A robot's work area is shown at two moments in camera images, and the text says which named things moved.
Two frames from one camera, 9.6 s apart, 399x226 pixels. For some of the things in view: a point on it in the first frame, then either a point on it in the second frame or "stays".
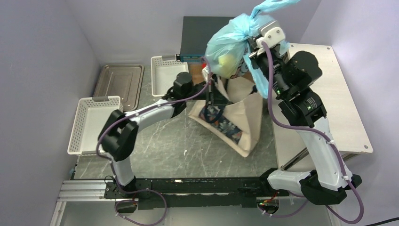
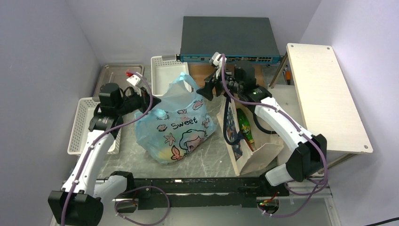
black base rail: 195,193 stays
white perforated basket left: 91,113 stays
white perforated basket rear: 164,70 stays
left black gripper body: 211,90 → 136,101
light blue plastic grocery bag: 227,48 → 177,125
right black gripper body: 279,84 → 234,87
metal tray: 124,81 stays
